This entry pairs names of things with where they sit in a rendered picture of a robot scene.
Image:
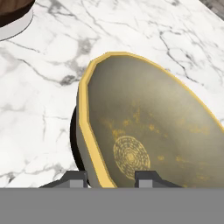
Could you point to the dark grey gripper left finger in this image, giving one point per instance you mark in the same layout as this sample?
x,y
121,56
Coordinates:
x,y
75,180

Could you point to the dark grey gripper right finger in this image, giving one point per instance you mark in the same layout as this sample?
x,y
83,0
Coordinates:
x,y
147,179

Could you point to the grey bowl with yellow rim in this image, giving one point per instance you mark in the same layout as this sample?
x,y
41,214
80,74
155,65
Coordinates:
x,y
151,125

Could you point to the white plate with brown centre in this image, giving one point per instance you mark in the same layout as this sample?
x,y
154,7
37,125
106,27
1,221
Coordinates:
x,y
13,20

